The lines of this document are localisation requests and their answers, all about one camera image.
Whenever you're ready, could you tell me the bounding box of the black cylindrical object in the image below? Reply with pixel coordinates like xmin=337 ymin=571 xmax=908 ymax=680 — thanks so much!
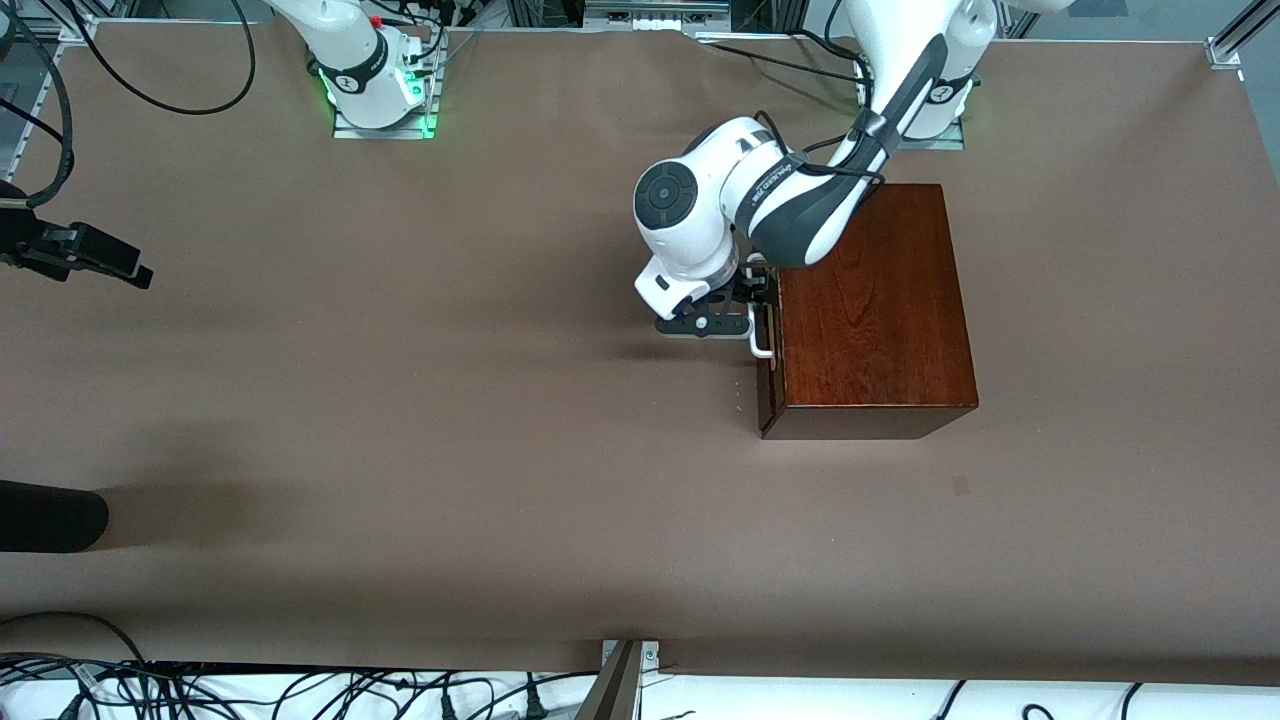
xmin=0 ymin=480 xmax=109 ymax=554

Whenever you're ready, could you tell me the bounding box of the metal table clamp bracket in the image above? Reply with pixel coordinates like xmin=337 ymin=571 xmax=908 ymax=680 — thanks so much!
xmin=578 ymin=640 xmax=661 ymax=720

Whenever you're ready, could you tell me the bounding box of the black cable to arm base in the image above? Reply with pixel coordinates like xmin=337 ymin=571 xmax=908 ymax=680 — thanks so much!
xmin=700 ymin=30 xmax=863 ymax=86

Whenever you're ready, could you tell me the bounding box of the tangled black cable bundle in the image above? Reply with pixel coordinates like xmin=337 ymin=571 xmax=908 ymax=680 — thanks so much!
xmin=0 ymin=650 xmax=601 ymax=720

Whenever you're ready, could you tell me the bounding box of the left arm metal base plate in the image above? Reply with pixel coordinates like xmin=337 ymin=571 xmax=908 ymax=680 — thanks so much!
xmin=895 ymin=118 xmax=966 ymax=151

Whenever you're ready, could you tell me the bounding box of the dark brown wooden cabinet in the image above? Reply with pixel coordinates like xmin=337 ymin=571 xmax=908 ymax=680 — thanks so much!
xmin=757 ymin=183 xmax=979 ymax=441

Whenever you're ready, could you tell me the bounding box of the aluminium frame corner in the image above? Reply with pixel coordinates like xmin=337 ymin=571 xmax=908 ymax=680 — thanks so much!
xmin=1205 ymin=0 xmax=1280 ymax=69

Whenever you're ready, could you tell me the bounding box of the long black right arm cable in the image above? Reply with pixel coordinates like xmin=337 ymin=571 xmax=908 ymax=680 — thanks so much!
xmin=80 ymin=0 xmax=256 ymax=115

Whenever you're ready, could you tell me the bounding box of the arching black floor cable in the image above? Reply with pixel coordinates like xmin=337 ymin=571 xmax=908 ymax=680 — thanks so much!
xmin=0 ymin=612 xmax=151 ymax=669

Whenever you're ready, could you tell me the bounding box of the aluminium table edge rail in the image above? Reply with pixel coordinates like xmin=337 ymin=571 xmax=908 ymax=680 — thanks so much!
xmin=0 ymin=15 xmax=101 ymax=186

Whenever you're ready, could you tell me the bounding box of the wooden drawer with white handle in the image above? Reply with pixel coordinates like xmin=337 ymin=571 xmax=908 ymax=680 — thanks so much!
xmin=748 ymin=258 xmax=787 ymax=406

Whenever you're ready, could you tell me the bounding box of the grey power strip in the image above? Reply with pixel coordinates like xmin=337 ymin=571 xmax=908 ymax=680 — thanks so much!
xmin=585 ymin=0 xmax=731 ymax=26

